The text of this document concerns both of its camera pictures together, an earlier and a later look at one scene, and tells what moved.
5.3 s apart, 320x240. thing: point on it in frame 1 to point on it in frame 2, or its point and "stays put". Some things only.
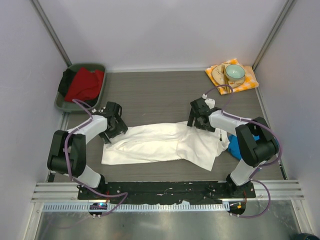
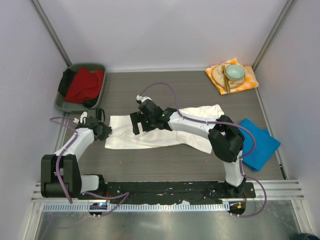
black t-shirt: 65,80 stays put
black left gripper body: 118,128 to 105,131
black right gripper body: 197,123 to 147,123
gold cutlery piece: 227,82 stays put
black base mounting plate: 202,191 stays put
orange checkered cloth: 250,81 stays put
